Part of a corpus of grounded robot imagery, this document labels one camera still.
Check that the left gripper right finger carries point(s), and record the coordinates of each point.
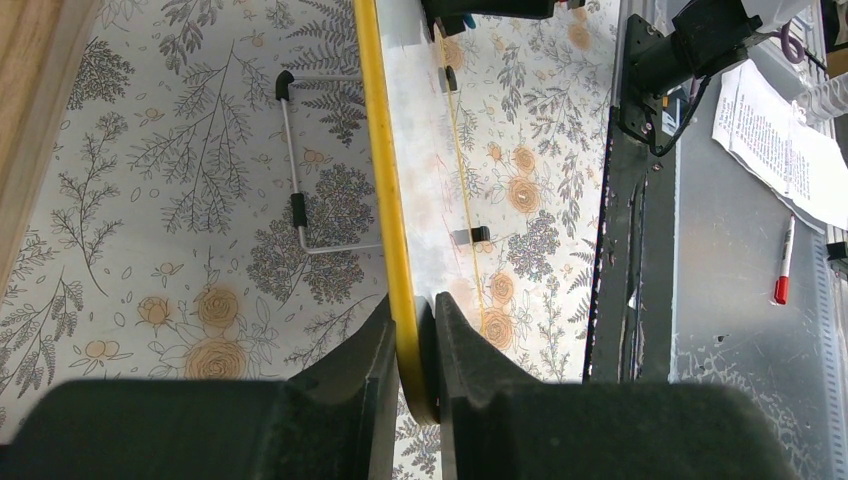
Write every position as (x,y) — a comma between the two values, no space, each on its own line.
(499,422)

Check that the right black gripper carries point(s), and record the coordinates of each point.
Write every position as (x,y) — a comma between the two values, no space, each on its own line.
(445,16)

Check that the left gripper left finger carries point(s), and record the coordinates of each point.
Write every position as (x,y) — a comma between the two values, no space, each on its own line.
(334,420)

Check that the whiteboard with yellow frame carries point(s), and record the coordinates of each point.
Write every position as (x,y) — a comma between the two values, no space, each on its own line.
(424,206)

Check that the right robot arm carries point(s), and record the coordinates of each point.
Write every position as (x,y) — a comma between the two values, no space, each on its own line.
(708,37)

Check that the floral table mat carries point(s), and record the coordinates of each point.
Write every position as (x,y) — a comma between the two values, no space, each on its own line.
(162,246)

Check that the red marker pen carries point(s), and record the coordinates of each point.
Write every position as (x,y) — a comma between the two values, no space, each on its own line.
(782,285)

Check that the printed paper sheet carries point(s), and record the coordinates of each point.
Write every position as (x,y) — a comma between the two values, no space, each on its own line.
(760,129)

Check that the wooden clothes rack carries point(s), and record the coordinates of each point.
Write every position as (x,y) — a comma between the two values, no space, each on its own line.
(42,43)

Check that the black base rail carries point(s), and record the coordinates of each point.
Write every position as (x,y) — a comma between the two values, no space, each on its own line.
(630,320)

